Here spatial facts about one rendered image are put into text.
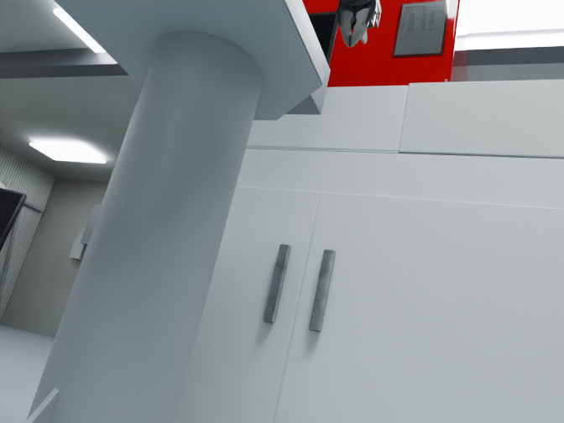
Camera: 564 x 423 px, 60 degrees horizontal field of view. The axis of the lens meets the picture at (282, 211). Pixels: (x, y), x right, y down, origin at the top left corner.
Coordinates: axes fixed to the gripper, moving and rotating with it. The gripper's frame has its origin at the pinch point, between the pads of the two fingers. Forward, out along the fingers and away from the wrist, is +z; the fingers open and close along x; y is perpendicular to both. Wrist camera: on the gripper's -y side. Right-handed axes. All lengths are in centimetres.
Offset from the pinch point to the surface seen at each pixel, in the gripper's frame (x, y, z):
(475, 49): -9, 241, -183
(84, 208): 732, 633, -143
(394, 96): -12.6, -4.0, 17.3
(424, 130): -19.0, -4.0, 24.4
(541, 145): -37.8, -4.0, 26.8
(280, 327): 0, -4, 63
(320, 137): 0.5, -4.0, 26.2
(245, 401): 4, -4, 76
